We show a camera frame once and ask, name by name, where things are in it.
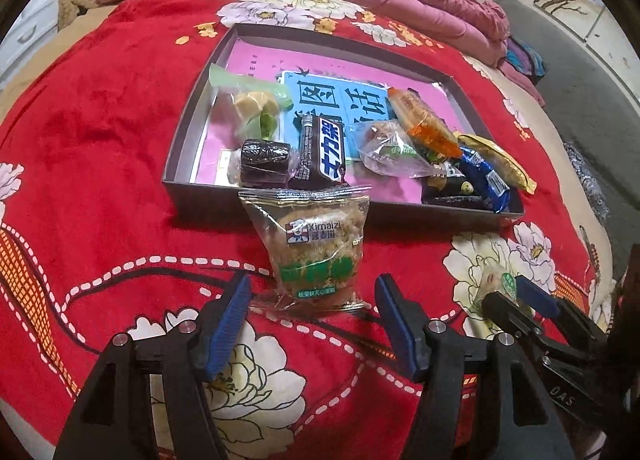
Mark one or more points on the yellow snack packet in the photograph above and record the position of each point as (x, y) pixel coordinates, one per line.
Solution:
(510, 168)

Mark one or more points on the pink book with blue label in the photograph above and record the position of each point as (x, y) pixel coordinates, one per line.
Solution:
(260, 58)

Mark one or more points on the grey patterned cloth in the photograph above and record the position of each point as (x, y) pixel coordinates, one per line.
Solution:
(585, 180)

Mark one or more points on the light green snack packet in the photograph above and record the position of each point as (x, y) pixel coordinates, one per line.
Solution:
(250, 100)

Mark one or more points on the grey padded headboard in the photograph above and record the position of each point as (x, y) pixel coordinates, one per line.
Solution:
(600, 115)

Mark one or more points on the orange snack packet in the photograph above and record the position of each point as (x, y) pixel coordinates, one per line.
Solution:
(420, 115)

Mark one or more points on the clear floss cake packet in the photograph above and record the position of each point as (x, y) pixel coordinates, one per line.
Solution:
(310, 250)

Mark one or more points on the clear round cookie packet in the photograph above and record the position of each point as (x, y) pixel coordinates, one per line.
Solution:
(390, 145)

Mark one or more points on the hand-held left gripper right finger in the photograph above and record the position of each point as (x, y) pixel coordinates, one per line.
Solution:
(400, 325)

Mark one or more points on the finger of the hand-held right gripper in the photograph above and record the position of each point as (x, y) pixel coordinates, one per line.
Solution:
(537, 295)
(512, 320)

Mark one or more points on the grey cardboard box tray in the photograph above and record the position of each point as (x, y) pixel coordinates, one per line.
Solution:
(195, 115)

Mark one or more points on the red floral blanket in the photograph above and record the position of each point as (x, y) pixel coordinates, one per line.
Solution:
(100, 140)

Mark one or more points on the pink quilt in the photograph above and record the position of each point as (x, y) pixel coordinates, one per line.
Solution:
(450, 5)

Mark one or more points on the dark brown cake packet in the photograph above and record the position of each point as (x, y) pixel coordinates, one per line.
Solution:
(455, 201)
(265, 160)

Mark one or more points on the purple and teal cloth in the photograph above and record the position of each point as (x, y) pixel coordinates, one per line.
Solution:
(525, 58)

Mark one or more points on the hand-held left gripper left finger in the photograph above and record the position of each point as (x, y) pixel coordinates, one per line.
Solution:
(230, 325)

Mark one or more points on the dark green snack packet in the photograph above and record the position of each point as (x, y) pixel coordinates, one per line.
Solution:
(445, 178)

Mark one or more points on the clear pale pastry packet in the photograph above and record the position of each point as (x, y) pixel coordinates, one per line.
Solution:
(497, 285)

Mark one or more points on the blue snack packet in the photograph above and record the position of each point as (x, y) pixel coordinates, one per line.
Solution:
(482, 173)

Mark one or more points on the brown fuzzy blanket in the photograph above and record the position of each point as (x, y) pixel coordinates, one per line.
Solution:
(75, 8)

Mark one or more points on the white drawer cabinet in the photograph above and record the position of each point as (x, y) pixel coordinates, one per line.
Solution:
(30, 20)

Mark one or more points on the brown chocolate bar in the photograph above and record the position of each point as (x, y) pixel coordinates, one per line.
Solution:
(325, 150)

